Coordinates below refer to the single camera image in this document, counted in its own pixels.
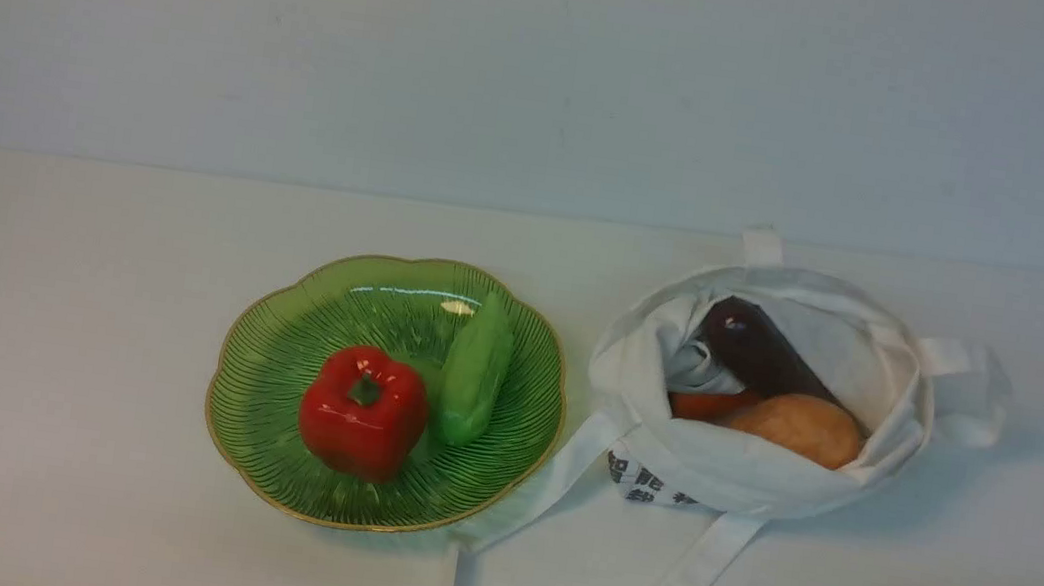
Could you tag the white cloth bag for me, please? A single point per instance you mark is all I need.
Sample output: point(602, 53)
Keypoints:
point(902, 392)

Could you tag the green cucumber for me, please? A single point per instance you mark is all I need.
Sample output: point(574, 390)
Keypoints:
point(475, 367)

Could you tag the green glass plate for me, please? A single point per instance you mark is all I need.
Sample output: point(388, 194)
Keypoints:
point(412, 309)

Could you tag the red bell pepper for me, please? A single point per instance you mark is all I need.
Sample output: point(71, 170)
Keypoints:
point(364, 413)

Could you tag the orange carrot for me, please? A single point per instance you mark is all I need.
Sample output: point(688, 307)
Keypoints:
point(713, 408)

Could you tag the dark purple eggplant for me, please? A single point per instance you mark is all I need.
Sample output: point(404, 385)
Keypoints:
point(747, 343)

